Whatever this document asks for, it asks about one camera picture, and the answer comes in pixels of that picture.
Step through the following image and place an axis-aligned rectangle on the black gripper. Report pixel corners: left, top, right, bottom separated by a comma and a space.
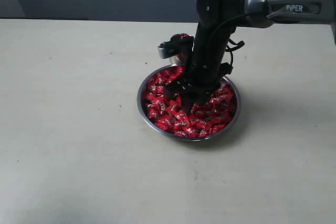
164, 24, 233, 115

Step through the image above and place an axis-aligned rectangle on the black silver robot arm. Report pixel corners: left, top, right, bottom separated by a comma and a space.
158, 0, 335, 113

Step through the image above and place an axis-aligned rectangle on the shiny steel cup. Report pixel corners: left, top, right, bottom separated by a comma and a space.
170, 35, 187, 65

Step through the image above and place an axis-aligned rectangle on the steel round bowl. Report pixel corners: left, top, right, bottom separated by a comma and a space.
136, 63, 242, 142

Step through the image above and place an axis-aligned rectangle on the red wrapped candy pile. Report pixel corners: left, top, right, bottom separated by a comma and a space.
143, 66, 236, 138

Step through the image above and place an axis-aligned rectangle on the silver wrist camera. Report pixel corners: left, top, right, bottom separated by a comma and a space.
158, 36, 194, 59

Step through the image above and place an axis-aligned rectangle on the black cable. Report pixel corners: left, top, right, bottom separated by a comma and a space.
207, 0, 281, 75

